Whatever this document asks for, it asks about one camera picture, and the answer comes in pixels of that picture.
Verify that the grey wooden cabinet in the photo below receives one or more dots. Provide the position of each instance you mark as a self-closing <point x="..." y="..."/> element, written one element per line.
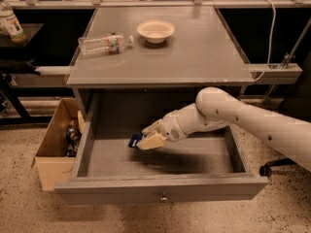
<point x="146" y="81"/>

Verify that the green labelled bottle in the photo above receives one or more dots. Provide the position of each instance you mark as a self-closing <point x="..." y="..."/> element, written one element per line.
<point x="9" y="24"/>

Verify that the black office chair base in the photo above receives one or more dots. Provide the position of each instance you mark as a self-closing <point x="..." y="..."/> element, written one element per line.
<point x="266" y="169"/>

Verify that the clear plastic water bottle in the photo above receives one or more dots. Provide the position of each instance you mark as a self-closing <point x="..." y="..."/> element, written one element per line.
<point x="111" y="43"/>

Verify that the metal drawer knob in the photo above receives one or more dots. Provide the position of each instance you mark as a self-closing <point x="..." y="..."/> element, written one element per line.
<point x="163" y="198"/>

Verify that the cardboard box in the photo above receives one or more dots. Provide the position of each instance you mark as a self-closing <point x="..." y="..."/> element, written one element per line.
<point x="53" y="165"/>

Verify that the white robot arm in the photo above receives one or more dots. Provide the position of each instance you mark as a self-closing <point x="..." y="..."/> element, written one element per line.
<point x="214" y="108"/>

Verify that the open grey top drawer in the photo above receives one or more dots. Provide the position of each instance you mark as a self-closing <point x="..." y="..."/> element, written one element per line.
<point x="208" y="166"/>

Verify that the dark blue snack bar wrapper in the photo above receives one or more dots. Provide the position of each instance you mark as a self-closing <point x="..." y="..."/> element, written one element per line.
<point x="134" y="140"/>

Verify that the dark side table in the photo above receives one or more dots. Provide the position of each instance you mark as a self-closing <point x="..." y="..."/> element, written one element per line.
<point x="9" y="66"/>

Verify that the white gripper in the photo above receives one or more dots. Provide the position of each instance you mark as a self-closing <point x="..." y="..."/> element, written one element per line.
<point x="169" y="128"/>

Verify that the items inside cardboard box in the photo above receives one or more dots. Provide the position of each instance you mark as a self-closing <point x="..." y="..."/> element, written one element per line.
<point x="74" y="134"/>

